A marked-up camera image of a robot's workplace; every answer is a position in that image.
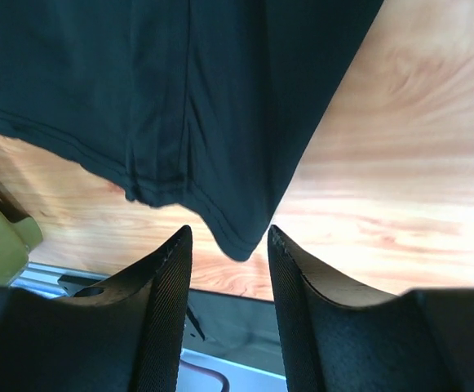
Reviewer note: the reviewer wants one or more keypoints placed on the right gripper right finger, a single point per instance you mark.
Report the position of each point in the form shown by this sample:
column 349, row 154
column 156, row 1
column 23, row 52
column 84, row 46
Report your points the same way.
column 338, row 334

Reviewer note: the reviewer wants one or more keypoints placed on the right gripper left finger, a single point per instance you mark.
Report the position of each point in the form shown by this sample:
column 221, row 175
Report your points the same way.
column 122, row 334

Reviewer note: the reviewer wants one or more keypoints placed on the black t shirt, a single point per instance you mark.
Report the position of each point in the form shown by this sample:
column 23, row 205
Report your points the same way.
column 205, row 104

